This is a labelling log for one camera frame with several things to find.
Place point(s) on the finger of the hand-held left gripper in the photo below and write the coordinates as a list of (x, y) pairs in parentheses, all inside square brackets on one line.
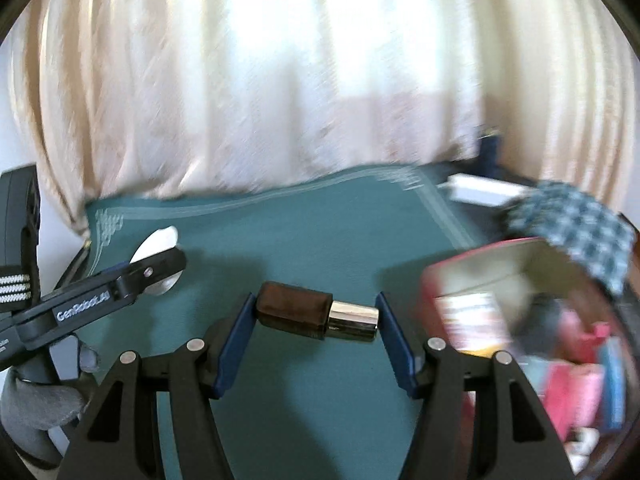
[(155, 267)]

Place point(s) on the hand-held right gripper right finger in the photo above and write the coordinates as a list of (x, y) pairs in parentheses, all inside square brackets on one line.
[(397, 345)]

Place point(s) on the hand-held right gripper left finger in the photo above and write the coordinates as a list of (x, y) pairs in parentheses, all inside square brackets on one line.
[(235, 345)]

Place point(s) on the white round disc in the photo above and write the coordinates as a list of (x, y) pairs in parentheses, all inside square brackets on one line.
[(157, 242)]

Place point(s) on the brown and silver lipstick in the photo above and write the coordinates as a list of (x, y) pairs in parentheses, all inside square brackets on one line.
[(295, 307)]

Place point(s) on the red tin container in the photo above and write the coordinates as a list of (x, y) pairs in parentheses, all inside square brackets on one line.
[(500, 270)]

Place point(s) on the person's left hand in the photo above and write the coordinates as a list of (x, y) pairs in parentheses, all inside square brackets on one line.
[(45, 405)]

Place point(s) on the green table mat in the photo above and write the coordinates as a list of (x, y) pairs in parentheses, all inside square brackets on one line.
[(310, 230)]

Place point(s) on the white box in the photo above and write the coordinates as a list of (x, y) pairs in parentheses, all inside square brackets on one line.
[(480, 187)]

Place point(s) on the dark blue object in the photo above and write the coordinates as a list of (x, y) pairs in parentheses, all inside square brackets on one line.
[(490, 155)]

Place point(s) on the blue plaid cloth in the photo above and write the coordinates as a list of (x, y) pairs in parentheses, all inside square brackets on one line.
[(575, 230)]

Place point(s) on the cream patterned curtain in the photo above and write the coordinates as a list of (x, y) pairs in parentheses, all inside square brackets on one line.
[(300, 85)]

